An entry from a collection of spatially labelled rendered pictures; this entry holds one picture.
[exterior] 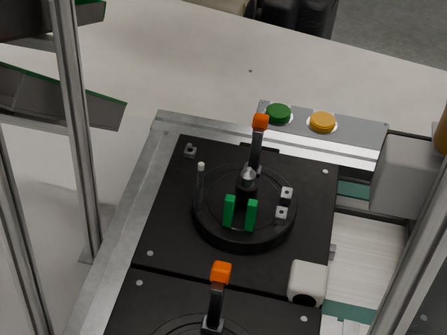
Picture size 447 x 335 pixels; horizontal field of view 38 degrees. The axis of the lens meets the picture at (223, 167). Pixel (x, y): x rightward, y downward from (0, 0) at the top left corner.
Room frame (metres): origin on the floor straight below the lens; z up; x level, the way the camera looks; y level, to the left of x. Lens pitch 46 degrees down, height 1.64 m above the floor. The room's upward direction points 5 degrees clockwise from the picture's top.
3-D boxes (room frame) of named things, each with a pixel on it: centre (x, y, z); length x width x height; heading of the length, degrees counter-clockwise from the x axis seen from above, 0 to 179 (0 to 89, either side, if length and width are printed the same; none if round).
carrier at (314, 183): (0.56, -0.03, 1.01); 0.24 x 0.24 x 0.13; 82
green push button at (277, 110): (0.76, -0.08, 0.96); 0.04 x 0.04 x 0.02
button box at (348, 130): (0.75, -0.15, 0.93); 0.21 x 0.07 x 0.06; 82
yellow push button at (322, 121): (0.75, -0.15, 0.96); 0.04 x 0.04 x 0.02
